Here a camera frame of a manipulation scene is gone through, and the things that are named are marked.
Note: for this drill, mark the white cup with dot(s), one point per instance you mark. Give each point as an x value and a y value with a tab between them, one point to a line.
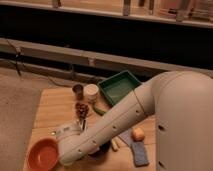
91	91

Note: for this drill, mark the orange peach toy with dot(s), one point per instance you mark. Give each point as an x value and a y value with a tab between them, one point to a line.
138	134

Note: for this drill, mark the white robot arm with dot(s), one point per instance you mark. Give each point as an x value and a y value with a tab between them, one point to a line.
181	105

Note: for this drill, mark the orange bowl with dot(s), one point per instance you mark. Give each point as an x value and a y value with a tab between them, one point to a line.
43	155

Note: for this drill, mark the blue sponge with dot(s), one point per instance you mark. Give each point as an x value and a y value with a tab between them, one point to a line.
139	154

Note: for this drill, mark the blue cloth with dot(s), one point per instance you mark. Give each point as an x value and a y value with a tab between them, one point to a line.
126	137

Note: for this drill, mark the dark purple bowl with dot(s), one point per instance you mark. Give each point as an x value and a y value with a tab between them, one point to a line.
102	149

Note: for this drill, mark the small yellow banana toy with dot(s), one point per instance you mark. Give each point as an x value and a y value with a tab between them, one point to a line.
114	145

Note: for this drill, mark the brown grape bunch toy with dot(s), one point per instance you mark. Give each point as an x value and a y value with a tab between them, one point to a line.
81	110

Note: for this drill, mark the green plastic tray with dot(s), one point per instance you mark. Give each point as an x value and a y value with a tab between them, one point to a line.
118	86

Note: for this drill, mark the green cucumber toy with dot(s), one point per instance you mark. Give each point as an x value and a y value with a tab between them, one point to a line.
98	111

